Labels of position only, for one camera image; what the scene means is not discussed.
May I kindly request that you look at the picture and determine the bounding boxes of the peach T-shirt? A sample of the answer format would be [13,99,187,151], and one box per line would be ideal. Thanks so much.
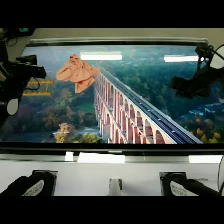
[55,53,101,95]

